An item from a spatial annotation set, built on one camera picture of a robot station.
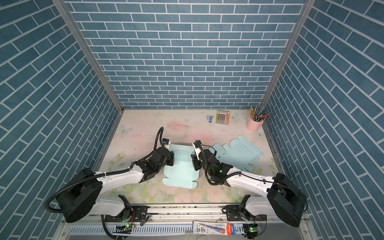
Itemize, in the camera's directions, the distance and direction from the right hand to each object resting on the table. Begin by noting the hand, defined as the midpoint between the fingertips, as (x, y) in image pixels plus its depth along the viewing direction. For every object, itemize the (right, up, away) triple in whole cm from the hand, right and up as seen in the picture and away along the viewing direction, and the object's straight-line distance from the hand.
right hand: (191, 153), depth 82 cm
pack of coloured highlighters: (+22, +21, +32) cm, 44 cm away
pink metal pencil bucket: (+42, +15, +22) cm, 50 cm away
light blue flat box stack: (+31, -4, +14) cm, 34 cm away
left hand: (-11, -1, +6) cm, 12 cm away
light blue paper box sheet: (-6, -13, +4) cm, 15 cm away
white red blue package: (+12, -32, -13) cm, 37 cm away
